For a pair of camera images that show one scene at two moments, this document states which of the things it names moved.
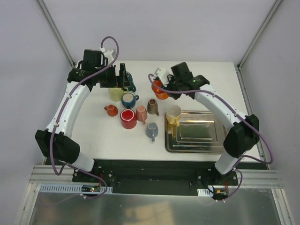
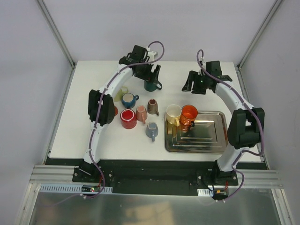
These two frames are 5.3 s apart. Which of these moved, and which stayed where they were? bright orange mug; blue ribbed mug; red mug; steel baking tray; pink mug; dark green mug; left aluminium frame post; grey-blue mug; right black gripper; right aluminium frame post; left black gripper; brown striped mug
Moved: bright orange mug; left black gripper; dark green mug; right black gripper
Stayed: pink mug; blue ribbed mug; steel baking tray; left aluminium frame post; right aluminium frame post; brown striped mug; red mug; grey-blue mug
